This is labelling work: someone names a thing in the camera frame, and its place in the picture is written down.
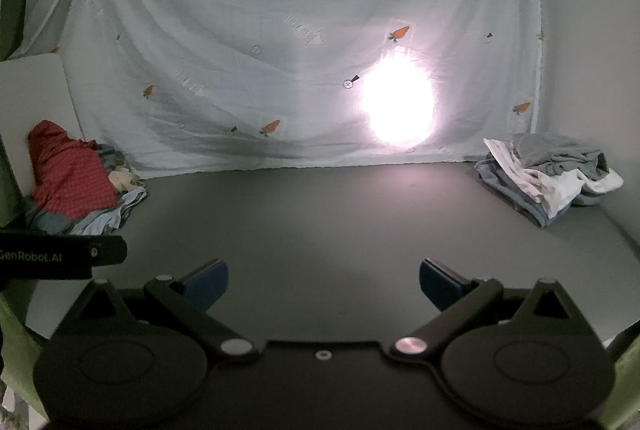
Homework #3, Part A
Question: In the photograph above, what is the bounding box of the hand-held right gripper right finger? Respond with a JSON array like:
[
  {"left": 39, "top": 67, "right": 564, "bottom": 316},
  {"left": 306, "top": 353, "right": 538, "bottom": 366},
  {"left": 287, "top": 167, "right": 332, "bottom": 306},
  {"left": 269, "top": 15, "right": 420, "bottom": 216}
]
[{"left": 390, "top": 259, "right": 599, "bottom": 363}]

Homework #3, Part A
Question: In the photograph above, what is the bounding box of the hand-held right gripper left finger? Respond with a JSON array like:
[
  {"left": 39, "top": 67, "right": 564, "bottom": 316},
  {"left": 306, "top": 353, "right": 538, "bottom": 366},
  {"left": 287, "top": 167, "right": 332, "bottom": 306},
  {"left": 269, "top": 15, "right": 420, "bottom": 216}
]
[{"left": 54, "top": 259, "right": 261, "bottom": 359}]

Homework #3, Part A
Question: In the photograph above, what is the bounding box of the red patterned garment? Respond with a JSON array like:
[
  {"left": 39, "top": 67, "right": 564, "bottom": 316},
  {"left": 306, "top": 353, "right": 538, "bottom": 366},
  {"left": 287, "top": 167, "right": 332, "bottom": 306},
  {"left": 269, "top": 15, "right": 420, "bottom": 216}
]
[{"left": 27, "top": 120, "right": 118, "bottom": 223}]

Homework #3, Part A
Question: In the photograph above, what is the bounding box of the pile of clothes left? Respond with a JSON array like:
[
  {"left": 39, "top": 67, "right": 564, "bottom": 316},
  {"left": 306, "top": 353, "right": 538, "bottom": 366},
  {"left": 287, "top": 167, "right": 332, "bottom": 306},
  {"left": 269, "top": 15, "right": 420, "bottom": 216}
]
[{"left": 25, "top": 145, "right": 148, "bottom": 238}]

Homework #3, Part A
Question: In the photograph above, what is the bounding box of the pile of clothes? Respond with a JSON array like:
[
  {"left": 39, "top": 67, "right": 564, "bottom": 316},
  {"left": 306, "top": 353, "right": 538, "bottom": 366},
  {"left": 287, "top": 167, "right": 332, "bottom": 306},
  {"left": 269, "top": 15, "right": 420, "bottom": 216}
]
[
  {"left": 25, "top": 145, "right": 148, "bottom": 238},
  {"left": 483, "top": 138, "right": 625, "bottom": 218}
]

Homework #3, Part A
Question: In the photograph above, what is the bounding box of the pile of clothes right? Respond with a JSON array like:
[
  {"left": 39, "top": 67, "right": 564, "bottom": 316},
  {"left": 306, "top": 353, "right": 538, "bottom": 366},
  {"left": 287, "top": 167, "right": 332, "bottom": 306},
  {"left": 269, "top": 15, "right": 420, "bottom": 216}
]
[{"left": 483, "top": 138, "right": 625, "bottom": 218}]

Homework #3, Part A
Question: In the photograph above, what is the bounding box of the cream crumpled cloth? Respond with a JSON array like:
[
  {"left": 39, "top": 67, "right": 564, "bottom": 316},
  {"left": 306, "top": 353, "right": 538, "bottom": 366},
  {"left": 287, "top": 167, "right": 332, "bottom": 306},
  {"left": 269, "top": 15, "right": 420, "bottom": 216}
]
[{"left": 107, "top": 167, "right": 146, "bottom": 195}]

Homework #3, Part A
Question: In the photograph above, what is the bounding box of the light green cloth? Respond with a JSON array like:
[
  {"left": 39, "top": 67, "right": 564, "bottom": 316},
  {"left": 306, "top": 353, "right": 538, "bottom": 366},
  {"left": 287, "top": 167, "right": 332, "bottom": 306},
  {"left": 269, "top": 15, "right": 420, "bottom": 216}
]
[
  {"left": 0, "top": 292, "right": 51, "bottom": 430},
  {"left": 602, "top": 335, "right": 640, "bottom": 430}
]

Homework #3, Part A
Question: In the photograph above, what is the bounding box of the blue folded garment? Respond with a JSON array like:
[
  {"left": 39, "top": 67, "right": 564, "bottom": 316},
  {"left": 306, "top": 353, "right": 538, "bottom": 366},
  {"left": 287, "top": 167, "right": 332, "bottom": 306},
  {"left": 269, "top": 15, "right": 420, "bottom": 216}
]
[{"left": 475, "top": 160, "right": 608, "bottom": 228}]

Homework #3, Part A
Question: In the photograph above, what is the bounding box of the white board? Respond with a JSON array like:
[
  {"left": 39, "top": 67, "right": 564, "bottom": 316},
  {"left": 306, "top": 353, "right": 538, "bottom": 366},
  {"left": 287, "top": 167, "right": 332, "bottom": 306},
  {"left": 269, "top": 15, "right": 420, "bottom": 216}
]
[{"left": 0, "top": 54, "right": 83, "bottom": 231}]

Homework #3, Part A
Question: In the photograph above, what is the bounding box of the grey folded garment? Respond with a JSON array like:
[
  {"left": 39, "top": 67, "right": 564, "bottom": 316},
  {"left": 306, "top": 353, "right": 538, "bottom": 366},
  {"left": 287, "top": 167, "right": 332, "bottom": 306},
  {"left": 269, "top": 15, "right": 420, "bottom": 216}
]
[{"left": 517, "top": 133, "right": 611, "bottom": 178}]

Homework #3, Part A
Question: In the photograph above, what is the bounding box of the carrot print hanging sheet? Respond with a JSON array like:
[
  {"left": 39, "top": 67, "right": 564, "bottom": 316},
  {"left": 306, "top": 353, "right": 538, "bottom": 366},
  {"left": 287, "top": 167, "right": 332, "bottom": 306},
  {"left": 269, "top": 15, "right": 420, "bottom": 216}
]
[{"left": 30, "top": 0, "right": 546, "bottom": 173}]

